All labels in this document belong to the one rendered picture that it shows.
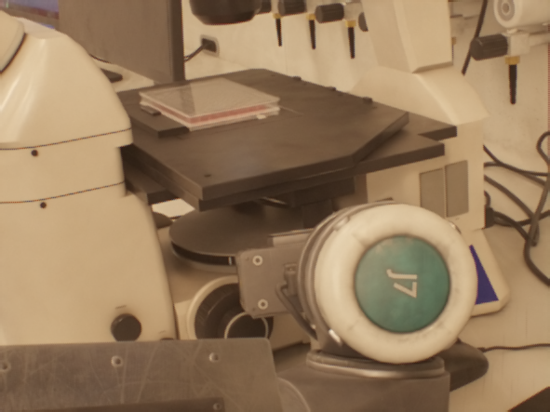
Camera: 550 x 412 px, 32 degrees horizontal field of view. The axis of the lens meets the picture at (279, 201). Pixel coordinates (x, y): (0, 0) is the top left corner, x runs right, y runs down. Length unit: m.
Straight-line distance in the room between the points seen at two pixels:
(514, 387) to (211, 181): 0.30
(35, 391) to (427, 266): 0.22
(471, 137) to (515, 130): 0.53
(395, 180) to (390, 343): 0.39
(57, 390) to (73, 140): 0.41
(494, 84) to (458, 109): 0.54
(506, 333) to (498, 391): 0.10
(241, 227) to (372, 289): 0.44
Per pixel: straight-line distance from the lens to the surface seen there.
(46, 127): 0.73
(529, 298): 0.95
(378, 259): 0.48
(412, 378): 0.52
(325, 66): 1.88
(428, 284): 0.49
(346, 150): 0.71
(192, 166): 0.70
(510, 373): 0.82
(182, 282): 0.85
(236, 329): 0.78
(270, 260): 0.66
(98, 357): 0.36
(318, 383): 0.50
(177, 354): 0.38
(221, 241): 0.88
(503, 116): 1.44
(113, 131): 0.74
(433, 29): 0.94
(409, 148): 0.74
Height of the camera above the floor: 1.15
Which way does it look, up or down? 18 degrees down
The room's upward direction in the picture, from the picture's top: 5 degrees counter-clockwise
